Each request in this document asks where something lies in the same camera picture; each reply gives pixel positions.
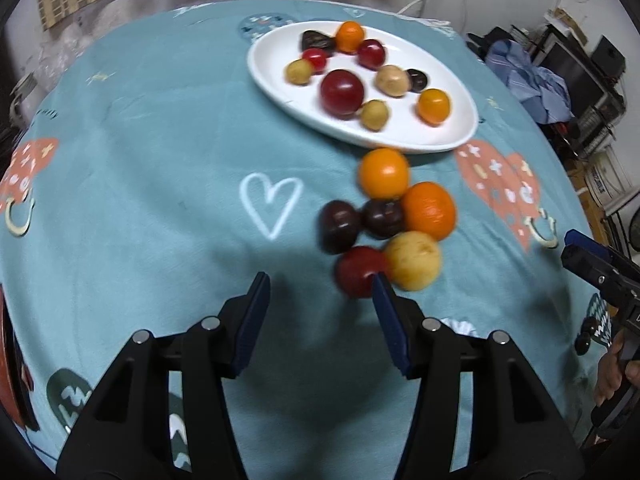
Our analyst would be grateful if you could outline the tan wrinkled passion fruit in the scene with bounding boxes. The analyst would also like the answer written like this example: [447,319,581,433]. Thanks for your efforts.
[375,64,411,98]

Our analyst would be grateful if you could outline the black hat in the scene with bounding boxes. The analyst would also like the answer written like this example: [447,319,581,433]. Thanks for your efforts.
[467,25,516,58]

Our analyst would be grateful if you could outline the tangerine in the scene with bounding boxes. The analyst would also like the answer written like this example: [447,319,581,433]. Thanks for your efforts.
[358,147,412,200]
[401,181,457,241]
[335,21,364,55]
[417,88,451,126]

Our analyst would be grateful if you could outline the black metal rack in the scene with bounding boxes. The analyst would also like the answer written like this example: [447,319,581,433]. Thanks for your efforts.
[560,85,631,161]

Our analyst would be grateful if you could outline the black monitor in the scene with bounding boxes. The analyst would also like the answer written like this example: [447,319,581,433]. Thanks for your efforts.
[540,35,613,113]

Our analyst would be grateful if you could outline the small red plum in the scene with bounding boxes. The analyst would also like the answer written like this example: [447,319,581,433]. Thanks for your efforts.
[302,48,328,73]

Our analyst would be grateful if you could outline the large red plum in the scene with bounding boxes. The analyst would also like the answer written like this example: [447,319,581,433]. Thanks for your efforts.
[320,70,365,120]

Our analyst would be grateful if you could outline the small tan kiwi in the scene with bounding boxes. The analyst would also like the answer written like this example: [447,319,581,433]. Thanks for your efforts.
[360,99,390,132]
[285,59,313,87]

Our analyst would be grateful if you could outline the flat cardboard box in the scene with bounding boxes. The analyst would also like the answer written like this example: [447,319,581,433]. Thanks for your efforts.
[545,7,588,46]

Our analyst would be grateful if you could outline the blue crumpled clothes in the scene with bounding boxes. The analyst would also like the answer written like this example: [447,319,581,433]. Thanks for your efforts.
[487,39,572,125]

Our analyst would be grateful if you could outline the white round plate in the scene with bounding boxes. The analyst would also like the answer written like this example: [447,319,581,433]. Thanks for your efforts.
[246,20,479,155]

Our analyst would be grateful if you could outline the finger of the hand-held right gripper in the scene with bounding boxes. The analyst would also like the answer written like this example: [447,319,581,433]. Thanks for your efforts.
[561,229,640,301]

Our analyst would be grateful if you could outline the black speaker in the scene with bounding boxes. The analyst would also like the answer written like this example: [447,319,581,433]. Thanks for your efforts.
[591,35,627,78]

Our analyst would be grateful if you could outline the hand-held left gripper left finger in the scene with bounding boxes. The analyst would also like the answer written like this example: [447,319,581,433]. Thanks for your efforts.
[57,271,271,480]

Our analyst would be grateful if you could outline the dark wrinkled passion fruit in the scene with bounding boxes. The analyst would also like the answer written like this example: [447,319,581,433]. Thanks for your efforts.
[301,30,337,56]

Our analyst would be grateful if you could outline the person's right hand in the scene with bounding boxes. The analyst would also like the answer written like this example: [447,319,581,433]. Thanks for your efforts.
[595,332,640,406]

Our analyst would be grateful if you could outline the yellow round pear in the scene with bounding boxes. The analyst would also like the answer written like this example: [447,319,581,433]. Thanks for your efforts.
[384,230,443,292]

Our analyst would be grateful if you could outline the teal printed tablecloth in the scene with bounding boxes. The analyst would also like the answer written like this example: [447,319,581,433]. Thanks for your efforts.
[0,0,616,480]

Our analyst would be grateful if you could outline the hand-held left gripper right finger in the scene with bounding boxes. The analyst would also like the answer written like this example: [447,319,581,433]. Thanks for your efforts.
[372,272,586,480]

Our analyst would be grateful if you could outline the white plastic bucket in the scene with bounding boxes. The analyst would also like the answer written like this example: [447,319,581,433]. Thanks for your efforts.
[584,149,636,213]

